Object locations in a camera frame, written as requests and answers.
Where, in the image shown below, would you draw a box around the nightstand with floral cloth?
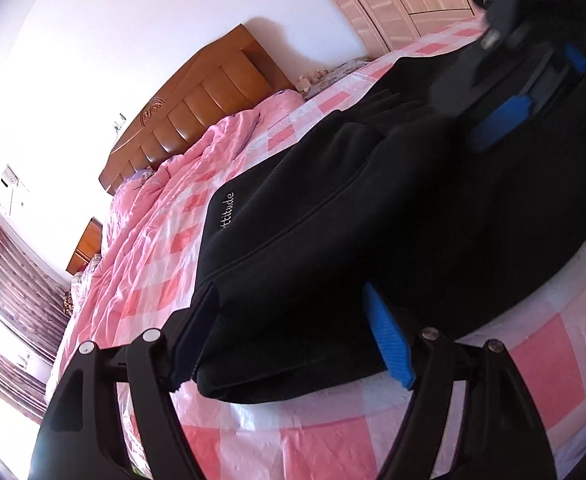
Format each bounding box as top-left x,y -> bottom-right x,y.
300,55 -> 374,98

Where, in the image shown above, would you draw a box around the wooden headboard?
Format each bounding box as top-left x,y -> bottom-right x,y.
98,22 -> 294,196

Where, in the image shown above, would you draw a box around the pink quilt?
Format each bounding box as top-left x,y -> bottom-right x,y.
46,89 -> 304,406

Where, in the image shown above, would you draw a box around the small white figurines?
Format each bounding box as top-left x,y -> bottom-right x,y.
295,72 -> 324,92

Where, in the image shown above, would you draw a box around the maroon patterned curtain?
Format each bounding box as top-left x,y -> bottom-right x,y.
0,210 -> 71,423

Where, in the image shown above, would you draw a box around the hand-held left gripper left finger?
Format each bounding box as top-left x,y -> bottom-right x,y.
27,285 -> 221,480

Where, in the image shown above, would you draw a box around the wooden nightstand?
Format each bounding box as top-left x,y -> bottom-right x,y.
66,216 -> 105,276

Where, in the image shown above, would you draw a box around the pink checkered plastic sheet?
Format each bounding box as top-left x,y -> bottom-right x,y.
138,12 -> 586,480

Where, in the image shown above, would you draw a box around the white air conditioner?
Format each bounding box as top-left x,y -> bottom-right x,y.
0,164 -> 34,211

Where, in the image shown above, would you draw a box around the black pants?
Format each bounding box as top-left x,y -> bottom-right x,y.
190,35 -> 586,406

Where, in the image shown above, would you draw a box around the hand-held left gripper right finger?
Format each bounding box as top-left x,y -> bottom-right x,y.
363,282 -> 558,480

